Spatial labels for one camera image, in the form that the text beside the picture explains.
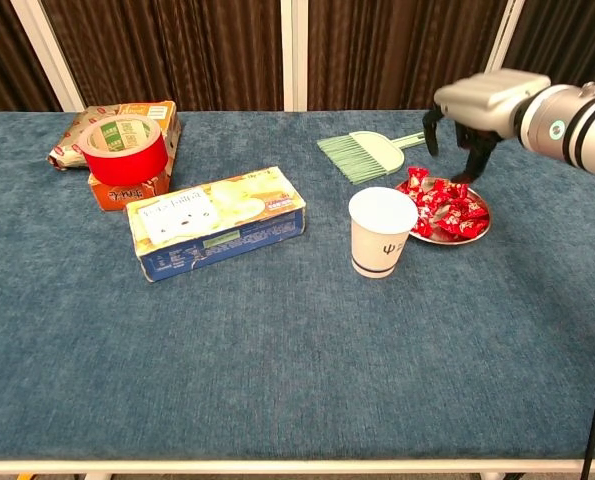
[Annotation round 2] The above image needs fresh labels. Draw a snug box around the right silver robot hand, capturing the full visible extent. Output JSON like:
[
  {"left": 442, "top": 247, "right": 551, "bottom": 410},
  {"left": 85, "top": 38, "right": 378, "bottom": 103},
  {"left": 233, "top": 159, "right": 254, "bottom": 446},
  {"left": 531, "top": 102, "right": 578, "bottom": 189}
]
[{"left": 423, "top": 68, "right": 552, "bottom": 185}]

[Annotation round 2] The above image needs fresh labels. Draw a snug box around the mint green hand brush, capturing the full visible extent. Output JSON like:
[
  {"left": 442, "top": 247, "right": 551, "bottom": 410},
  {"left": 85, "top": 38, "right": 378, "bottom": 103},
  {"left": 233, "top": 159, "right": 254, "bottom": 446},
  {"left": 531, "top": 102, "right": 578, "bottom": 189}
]
[{"left": 316, "top": 130, "right": 428, "bottom": 186}]

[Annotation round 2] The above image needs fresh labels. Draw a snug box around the silver metal plate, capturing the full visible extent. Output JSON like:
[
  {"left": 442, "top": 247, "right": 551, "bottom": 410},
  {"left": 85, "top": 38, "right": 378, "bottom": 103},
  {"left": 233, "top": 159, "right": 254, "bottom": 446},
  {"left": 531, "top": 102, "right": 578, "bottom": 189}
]
[{"left": 394, "top": 175, "right": 493, "bottom": 246}]

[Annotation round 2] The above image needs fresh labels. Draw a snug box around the white paper cup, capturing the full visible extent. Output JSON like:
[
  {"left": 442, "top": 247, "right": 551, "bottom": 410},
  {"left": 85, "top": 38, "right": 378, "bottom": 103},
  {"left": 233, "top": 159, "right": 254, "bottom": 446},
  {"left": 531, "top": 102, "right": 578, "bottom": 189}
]
[{"left": 347, "top": 186, "right": 420, "bottom": 280}]

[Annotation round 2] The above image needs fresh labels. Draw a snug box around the brown fabric divider panel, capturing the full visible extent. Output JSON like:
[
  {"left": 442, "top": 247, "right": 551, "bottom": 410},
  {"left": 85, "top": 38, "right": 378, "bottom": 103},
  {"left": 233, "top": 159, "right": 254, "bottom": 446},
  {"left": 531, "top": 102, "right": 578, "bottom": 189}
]
[
  {"left": 501, "top": 0, "right": 595, "bottom": 96},
  {"left": 306, "top": 0, "right": 509, "bottom": 112},
  {"left": 0, "top": 0, "right": 62, "bottom": 115},
  {"left": 40, "top": 0, "right": 284, "bottom": 112}
]

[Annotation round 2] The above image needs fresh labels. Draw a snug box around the long yellow blue box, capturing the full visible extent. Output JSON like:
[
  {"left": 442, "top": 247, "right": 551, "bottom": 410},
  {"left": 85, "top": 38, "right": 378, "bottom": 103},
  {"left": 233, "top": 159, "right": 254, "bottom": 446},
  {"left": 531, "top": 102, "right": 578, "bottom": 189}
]
[{"left": 125, "top": 166, "right": 308, "bottom": 284}]

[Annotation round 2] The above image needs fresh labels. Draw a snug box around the blue table cloth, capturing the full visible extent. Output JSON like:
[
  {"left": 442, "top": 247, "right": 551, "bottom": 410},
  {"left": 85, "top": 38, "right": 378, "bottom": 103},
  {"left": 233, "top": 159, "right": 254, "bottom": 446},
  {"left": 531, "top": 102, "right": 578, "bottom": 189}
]
[{"left": 0, "top": 109, "right": 595, "bottom": 461}]

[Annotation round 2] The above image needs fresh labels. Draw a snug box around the red tape roll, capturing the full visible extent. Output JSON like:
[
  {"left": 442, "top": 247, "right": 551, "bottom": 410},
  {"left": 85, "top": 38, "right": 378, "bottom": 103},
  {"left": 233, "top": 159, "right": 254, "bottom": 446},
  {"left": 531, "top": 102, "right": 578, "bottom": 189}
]
[{"left": 76, "top": 113, "right": 170, "bottom": 187}]

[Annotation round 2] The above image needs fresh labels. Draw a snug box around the orange cardboard box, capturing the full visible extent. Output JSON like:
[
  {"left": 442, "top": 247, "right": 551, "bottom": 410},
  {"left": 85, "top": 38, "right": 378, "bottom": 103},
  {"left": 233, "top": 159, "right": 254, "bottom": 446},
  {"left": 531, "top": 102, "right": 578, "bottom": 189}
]
[{"left": 87, "top": 99, "right": 182, "bottom": 212}]

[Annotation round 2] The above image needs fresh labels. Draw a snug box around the beige red snack packet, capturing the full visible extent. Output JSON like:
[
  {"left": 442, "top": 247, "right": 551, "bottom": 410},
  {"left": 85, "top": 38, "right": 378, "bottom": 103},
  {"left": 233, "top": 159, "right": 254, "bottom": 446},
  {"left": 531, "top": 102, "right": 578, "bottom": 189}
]
[{"left": 46, "top": 104, "right": 128, "bottom": 172}]

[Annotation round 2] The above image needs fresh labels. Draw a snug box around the white divider frame post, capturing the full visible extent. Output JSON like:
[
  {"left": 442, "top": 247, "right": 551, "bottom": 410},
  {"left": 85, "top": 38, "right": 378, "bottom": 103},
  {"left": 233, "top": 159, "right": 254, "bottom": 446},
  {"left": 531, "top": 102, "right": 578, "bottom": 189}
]
[
  {"left": 484, "top": 0, "right": 527, "bottom": 76},
  {"left": 280, "top": 0, "right": 310, "bottom": 113},
  {"left": 9, "top": 0, "right": 87, "bottom": 113}
]

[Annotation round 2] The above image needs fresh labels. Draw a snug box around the white table frame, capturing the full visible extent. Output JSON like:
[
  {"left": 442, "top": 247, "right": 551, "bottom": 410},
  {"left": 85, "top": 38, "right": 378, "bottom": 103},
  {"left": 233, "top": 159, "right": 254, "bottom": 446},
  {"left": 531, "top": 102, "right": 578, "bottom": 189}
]
[{"left": 0, "top": 458, "right": 595, "bottom": 480}]

